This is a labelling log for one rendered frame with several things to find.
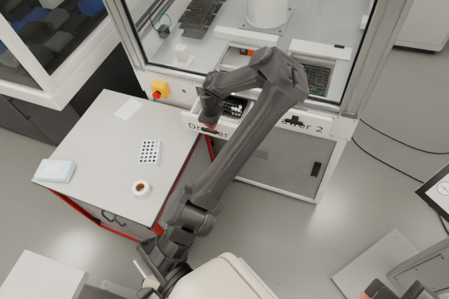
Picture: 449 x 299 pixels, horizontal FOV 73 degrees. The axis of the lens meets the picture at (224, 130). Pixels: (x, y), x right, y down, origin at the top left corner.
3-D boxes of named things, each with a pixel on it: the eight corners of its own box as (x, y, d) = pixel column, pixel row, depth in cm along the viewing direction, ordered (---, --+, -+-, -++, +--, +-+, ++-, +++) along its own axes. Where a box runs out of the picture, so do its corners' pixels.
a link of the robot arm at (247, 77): (260, 64, 60) (300, 91, 63) (271, 39, 60) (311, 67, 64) (198, 86, 100) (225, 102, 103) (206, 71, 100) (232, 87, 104)
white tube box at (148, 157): (158, 167, 132) (156, 163, 129) (139, 167, 133) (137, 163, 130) (162, 143, 140) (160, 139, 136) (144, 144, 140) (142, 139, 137)
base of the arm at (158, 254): (133, 247, 69) (164, 289, 63) (150, 220, 67) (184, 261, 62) (160, 239, 76) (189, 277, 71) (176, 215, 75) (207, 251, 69)
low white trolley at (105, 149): (187, 267, 179) (150, 227, 117) (101, 231, 196) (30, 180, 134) (222, 182, 209) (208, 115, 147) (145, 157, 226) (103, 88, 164)
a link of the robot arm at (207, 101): (196, 95, 101) (212, 97, 100) (201, 80, 105) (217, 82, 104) (199, 108, 107) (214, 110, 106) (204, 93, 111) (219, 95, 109)
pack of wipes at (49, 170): (77, 164, 137) (72, 159, 133) (69, 183, 132) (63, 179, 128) (47, 162, 139) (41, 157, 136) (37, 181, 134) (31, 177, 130)
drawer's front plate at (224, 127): (245, 145, 128) (244, 130, 119) (184, 128, 136) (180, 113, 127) (246, 141, 129) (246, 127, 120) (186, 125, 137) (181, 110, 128)
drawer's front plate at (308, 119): (327, 137, 127) (333, 121, 118) (261, 120, 135) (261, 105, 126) (328, 133, 128) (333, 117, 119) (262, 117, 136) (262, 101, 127)
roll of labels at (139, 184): (131, 189, 127) (128, 185, 124) (146, 180, 129) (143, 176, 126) (139, 202, 124) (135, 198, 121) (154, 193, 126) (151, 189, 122)
